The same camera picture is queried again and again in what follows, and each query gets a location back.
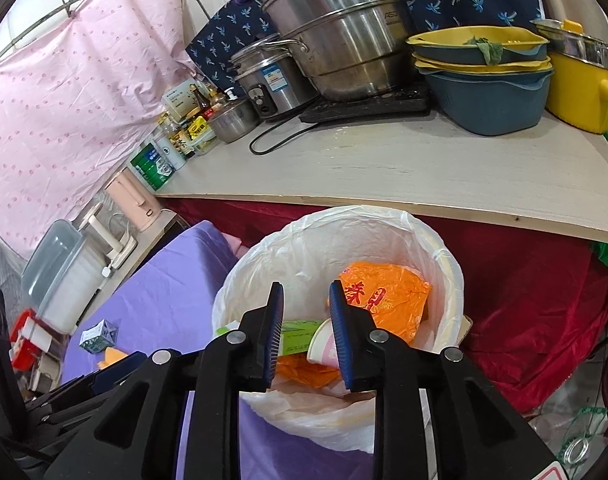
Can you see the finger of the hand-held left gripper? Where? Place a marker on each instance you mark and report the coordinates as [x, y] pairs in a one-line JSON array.
[[84, 390]]

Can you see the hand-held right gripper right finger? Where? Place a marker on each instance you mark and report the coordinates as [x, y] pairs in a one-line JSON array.
[[340, 330]]

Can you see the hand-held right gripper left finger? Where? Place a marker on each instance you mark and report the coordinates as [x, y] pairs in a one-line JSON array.
[[274, 330]]

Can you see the pink and white paper cup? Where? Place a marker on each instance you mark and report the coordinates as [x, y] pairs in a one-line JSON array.
[[321, 345]]

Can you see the orange foam pad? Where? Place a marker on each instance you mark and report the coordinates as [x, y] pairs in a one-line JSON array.
[[111, 357]]

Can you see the orange plastic bag red print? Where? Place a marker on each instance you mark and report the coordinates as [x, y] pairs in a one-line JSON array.
[[384, 305]]

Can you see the orange snack packet blue print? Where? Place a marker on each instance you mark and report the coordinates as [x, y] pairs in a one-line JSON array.
[[304, 372]]

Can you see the white trash bin with liner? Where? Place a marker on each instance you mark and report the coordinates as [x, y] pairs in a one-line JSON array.
[[294, 245]]

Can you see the red lidded container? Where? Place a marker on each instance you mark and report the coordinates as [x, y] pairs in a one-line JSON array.
[[20, 357]]

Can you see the small blue and white carton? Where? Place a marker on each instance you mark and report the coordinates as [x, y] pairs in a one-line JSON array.
[[99, 335]]

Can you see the dish drainer box with lid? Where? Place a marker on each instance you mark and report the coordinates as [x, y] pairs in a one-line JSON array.
[[69, 290]]

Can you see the purple tablecloth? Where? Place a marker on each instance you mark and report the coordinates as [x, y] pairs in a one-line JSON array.
[[174, 300]]

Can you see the dark red cloth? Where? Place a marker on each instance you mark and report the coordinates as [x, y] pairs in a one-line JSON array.
[[524, 310]]

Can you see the pink electric kettle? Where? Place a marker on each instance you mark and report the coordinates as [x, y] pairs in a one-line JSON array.
[[131, 200]]

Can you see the glass food container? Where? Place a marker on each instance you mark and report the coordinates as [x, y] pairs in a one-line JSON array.
[[205, 143]]

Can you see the green can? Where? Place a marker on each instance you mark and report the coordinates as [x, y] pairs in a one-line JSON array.
[[151, 167]]

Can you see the white bottle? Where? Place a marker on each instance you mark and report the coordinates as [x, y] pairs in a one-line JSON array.
[[169, 155]]

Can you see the small steel pot with lid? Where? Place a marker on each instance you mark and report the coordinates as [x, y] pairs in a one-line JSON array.
[[234, 122]]

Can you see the yellow packet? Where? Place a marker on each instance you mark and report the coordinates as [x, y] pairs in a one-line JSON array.
[[198, 127]]

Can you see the black induction cooker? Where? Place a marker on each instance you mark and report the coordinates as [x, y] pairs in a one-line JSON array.
[[364, 107]]

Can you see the dark sauce bottle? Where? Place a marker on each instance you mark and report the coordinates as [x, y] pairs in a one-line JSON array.
[[202, 96]]

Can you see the steel rice cooker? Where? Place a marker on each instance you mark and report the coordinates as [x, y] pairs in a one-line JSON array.
[[274, 80]]

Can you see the clear plastic bottle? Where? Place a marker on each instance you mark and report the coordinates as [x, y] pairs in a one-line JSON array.
[[576, 447]]

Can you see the large yellow and blue basin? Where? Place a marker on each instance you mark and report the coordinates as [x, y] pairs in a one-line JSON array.
[[484, 105]]

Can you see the pink dotted curtain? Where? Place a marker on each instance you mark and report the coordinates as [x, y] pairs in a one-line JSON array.
[[59, 110]]

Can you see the large steel steamer pot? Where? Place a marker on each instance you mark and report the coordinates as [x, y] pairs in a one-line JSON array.
[[344, 35]]

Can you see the small yellow and blue basin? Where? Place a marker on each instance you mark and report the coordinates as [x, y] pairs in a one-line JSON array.
[[449, 52]]

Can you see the navy patterned cloth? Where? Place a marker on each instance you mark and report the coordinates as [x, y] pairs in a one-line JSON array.
[[224, 30]]

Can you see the green vegetable leaf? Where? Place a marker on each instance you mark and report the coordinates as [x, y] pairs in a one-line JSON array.
[[490, 51]]

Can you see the yellow pot with lid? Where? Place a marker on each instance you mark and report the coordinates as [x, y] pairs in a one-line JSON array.
[[574, 95]]

